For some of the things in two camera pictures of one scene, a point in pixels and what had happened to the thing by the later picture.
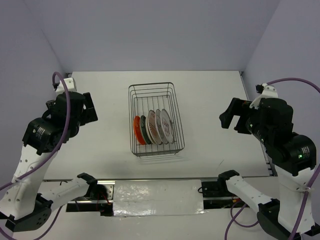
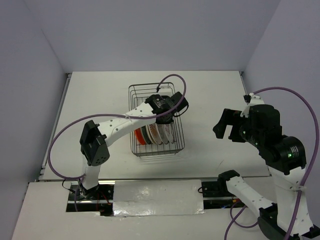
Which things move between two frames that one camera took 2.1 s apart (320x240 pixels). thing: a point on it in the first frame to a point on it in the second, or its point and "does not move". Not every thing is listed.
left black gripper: [89, 114] to [160, 122]
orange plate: [137, 126] does not move
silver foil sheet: [147, 197] does not move
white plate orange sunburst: [152, 129] does not move
